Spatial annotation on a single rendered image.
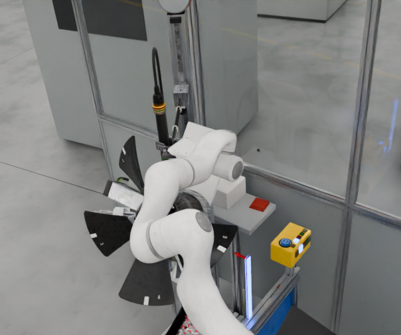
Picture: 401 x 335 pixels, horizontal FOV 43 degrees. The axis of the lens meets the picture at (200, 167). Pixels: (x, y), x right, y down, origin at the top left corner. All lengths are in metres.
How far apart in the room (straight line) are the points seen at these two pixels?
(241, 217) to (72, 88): 2.54
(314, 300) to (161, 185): 1.82
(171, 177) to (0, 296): 2.53
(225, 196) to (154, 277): 0.66
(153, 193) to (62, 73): 3.44
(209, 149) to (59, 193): 3.01
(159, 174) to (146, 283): 0.84
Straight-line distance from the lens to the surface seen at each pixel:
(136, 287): 2.10
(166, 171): 1.33
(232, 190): 2.56
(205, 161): 1.51
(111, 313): 3.36
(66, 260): 3.78
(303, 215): 2.62
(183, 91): 2.37
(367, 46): 2.07
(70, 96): 4.75
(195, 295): 1.29
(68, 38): 4.46
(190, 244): 1.23
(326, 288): 2.87
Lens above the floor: 2.50
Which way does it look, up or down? 34 degrees down
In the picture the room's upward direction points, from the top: 5 degrees counter-clockwise
